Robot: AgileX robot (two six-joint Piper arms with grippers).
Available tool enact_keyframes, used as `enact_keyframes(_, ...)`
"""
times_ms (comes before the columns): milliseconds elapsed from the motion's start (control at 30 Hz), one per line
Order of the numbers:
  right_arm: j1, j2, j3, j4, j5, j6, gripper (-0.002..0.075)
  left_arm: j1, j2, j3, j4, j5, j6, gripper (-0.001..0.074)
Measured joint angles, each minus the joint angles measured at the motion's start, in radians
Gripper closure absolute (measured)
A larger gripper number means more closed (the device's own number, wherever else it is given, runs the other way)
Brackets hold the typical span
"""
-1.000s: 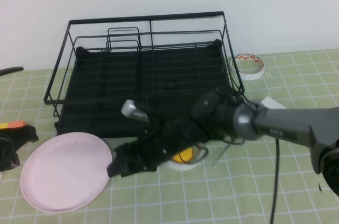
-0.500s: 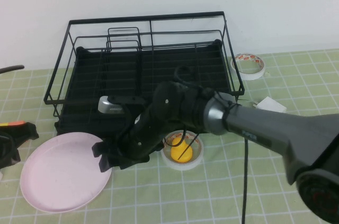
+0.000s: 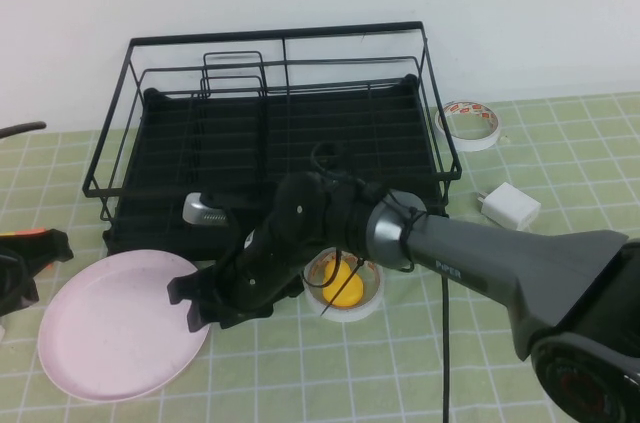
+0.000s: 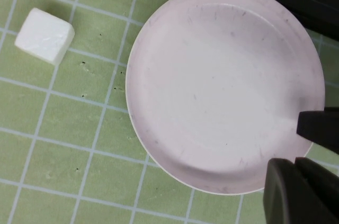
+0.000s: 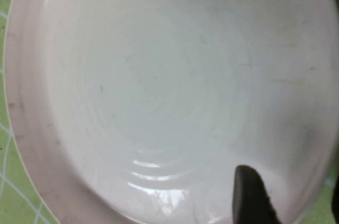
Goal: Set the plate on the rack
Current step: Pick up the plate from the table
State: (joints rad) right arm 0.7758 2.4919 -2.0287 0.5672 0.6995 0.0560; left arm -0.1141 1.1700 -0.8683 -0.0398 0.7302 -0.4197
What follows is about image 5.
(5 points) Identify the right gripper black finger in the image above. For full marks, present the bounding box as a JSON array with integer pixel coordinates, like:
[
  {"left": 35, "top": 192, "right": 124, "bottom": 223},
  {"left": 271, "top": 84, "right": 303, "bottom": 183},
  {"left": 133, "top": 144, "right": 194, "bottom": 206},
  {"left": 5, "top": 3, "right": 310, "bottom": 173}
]
[{"left": 231, "top": 165, "right": 284, "bottom": 224}]

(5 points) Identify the pink round plate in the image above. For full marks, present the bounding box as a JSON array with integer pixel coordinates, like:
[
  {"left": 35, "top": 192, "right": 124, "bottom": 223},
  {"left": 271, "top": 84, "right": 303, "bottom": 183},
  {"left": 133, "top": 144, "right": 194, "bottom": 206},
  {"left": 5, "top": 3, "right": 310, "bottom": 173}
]
[{"left": 3, "top": 0, "right": 339, "bottom": 224}]

